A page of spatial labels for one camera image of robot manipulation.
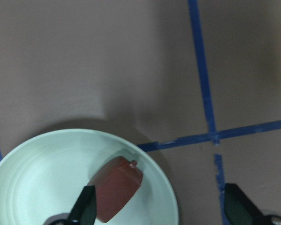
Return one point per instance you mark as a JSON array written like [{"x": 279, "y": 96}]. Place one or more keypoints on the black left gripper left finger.
[{"x": 84, "y": 209}]

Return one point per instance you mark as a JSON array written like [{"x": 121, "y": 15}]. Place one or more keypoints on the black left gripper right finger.
[{"x": 238, "y": 208}]

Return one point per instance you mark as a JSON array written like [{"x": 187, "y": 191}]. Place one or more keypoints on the brown bun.
[{"x": 116, "y": 182}]

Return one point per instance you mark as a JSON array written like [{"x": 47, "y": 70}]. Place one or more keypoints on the light green plate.
[{"x": 41, "y": 179}]

